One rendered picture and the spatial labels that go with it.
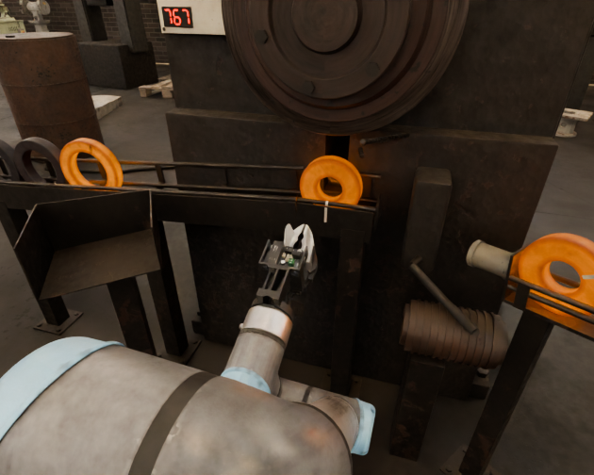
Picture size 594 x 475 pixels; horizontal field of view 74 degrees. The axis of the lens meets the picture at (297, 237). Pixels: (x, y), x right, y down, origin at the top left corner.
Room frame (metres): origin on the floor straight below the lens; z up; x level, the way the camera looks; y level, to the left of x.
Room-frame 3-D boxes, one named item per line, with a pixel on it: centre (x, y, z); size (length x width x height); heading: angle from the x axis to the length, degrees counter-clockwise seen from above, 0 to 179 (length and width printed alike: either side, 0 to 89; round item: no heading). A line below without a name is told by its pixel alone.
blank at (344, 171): (0.90, -0.08, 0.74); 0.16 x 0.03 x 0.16; 72
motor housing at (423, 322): (0.66, -0.36, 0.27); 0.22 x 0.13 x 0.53; 74
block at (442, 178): (0.83, -0.31, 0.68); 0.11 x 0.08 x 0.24; 164
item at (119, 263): (0.78, 0.47, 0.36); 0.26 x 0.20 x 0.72; 109
